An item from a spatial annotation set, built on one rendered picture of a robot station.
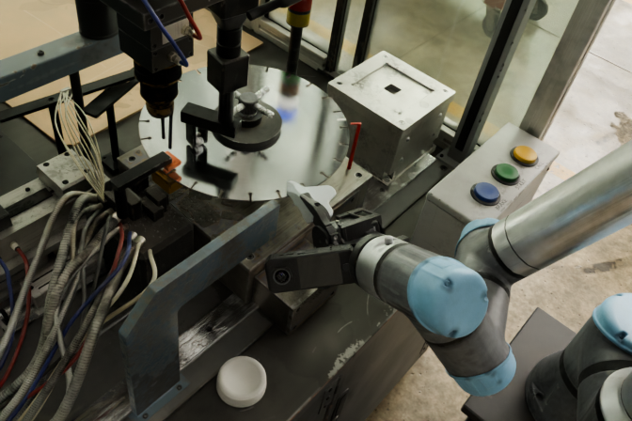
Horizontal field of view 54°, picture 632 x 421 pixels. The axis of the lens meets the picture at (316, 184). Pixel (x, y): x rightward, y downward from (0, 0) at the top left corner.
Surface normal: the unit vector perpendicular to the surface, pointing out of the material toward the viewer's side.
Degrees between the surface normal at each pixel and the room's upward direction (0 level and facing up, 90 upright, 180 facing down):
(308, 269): 59
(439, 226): 90
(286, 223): 0
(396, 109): 0
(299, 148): 0
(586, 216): 80
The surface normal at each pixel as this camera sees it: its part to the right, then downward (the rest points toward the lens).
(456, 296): 0.47, 0.17
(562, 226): -0.62, 0.33
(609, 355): -0.59, -0.71
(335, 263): -0.04, 0.22
